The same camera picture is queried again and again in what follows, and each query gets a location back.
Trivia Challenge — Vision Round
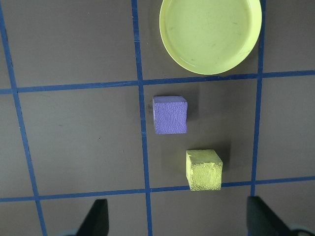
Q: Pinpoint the yellow foam block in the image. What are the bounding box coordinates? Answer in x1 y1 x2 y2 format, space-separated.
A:
185 149 223 192

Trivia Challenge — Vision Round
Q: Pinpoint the purple foam block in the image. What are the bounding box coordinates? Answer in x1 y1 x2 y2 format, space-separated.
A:
152 95 189 135

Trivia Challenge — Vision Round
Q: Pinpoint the yellow plastic plate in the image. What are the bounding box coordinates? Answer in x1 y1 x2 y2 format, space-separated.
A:
159 0 262 75

